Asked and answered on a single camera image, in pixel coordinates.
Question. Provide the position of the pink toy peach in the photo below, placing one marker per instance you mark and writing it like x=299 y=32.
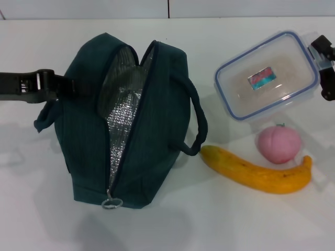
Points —
x=278 y=145

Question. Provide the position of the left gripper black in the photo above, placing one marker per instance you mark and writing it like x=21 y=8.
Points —
x=21 y=85

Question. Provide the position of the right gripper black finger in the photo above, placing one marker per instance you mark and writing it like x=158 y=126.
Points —
x=324 y=47
x=329 y=86

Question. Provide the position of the clear food container blue seal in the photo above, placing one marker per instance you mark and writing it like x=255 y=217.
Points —
x=264 y=78

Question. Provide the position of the dark teal insulated lunch bag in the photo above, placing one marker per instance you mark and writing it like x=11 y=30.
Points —
x=78 y=146

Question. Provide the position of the yellow banana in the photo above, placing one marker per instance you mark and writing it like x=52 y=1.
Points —
x=261 y=175

